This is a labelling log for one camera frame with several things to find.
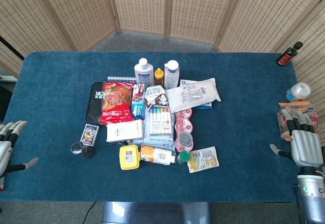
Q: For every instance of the clear packet of white sticks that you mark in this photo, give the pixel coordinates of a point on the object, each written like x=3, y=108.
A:
x=193, y=95

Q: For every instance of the green capped small jar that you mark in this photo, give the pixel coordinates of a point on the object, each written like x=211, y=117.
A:
x=183, y=157

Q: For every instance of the blue table cloth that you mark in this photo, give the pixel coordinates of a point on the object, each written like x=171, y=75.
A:
x=152, y=132

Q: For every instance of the clear bottle white cap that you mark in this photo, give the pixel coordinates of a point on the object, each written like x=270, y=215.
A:
x=171, y=74

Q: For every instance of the black flat pouch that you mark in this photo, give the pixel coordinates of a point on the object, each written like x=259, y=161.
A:
x=94, y=102

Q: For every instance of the row of grey batteries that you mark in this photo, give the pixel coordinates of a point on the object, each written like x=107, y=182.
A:
x=121, y=79

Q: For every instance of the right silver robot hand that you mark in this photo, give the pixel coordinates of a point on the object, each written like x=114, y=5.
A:
x=304, y=142

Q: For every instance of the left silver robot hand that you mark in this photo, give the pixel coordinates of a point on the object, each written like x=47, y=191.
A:
x=4, y=142

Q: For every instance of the woven folding screen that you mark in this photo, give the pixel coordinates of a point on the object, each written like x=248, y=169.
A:
x=162, y=8

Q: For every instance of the small playing card box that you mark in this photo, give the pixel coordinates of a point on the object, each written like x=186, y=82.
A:
x=89, y=134

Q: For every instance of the dark soy sauce bottle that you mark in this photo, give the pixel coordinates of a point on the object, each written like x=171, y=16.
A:
x=289, y=53

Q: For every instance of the coloured marker pen set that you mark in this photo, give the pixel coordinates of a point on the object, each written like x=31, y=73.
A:
x=160, y=121

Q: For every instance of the brown white snack packet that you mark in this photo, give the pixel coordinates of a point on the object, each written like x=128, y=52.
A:
x=157, y=97

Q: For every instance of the yellow printed sachet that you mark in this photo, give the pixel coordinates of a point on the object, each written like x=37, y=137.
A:
x=203, y=159

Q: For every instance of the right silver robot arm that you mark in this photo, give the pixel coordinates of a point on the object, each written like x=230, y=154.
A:
x=311, y=196

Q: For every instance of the red white cup pack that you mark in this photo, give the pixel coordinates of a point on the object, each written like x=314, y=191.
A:
x=184, y=125

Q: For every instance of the yellow lidded container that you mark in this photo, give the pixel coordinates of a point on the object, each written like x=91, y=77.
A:
x=129, y=157

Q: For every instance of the blue white milk carton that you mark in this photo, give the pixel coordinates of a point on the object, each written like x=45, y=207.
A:
x=138, y=102

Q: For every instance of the white capped plastic jar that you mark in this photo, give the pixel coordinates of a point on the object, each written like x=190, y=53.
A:
x=298, y=92

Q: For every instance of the tall white bottle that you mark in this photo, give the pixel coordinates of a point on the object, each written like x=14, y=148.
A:
x=143, y=72

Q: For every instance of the white cardboard box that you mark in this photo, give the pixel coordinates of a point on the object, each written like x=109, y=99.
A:
x=124, y=130

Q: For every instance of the orange juice bottle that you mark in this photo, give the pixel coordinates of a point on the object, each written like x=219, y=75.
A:
x=158, y=155

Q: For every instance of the small honey bottle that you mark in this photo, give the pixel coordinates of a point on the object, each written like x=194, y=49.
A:
x=158, y=77

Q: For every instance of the orange topped snack bag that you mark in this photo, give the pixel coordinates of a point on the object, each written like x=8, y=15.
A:
x=297, y=118

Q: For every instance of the red snack bag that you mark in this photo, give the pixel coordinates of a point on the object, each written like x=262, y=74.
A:
x=116, y=103

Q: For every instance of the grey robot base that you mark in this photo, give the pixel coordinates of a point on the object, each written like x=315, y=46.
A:
x=155, y=212

